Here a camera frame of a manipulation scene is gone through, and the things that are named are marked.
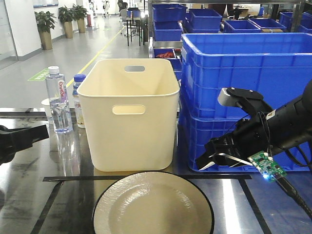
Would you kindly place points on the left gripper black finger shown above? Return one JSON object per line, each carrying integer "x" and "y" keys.
{"x": 23, "y": 138}

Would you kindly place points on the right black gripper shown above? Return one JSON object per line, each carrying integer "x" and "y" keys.
{"x": 233, "y": 148}

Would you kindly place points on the beige textured plate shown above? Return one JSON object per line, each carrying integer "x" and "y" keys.
{"x": 153, "y": 203}

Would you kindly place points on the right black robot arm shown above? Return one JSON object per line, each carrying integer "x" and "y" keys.
{"x": 269, "y": 130}

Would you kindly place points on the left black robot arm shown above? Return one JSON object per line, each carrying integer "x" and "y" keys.
{"x": 5, "y": 155}

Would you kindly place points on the lower blue crate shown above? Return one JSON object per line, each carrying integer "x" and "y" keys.
{"x": 198, "y": 131}

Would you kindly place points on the clear water bottle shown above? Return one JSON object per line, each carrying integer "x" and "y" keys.
{"x": 58, "y": 100}

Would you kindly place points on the white paper cup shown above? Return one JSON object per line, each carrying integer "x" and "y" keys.
{"x": 46, "y": 105}

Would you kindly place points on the green circuit board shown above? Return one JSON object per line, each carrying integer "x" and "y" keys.
{"x": 269, "y": 169}

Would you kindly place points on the white milk bottle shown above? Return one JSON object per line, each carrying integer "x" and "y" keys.
{"x": 78, "y": 79}

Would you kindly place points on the cream plastic bin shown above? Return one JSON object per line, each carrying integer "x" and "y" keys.
{"x": 129, "y": 108}

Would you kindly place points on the large blue crate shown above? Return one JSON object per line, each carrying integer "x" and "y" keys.
{"x": 277, "y": 65}

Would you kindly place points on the green potted plant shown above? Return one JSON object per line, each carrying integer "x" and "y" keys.
{"x": 45, "y": 21}

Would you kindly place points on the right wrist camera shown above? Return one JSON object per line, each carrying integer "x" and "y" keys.
{"x": 250, "y": 101}

